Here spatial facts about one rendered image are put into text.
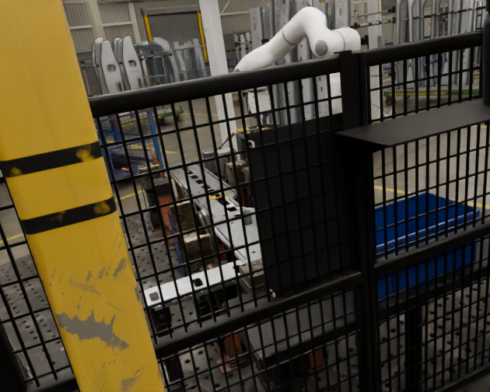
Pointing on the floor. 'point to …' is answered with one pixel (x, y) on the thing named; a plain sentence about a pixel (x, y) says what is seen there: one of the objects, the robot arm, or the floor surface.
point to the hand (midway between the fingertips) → (261, 123)
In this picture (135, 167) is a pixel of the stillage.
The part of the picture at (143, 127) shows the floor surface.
